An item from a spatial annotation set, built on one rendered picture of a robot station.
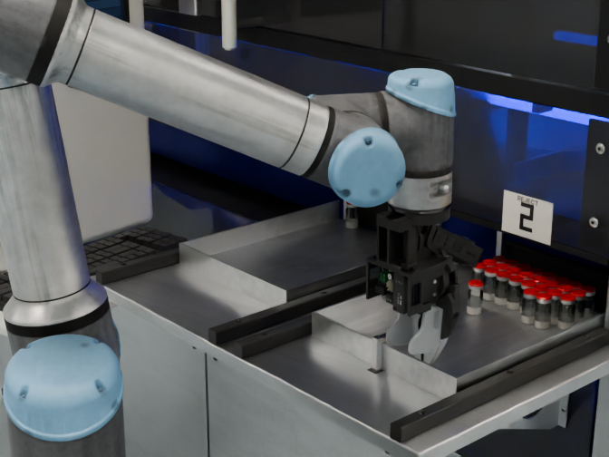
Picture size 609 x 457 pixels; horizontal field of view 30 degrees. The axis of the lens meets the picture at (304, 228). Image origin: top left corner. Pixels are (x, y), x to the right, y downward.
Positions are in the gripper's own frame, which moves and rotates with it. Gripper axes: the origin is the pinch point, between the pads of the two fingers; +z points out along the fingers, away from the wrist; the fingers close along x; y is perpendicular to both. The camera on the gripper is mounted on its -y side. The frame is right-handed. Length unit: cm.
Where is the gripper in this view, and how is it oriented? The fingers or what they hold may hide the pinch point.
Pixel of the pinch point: (428, 355)
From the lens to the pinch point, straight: 140.6
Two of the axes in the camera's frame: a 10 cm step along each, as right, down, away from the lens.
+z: 0.2, 9.4, 3.4
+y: -7.5, 2.4, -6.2
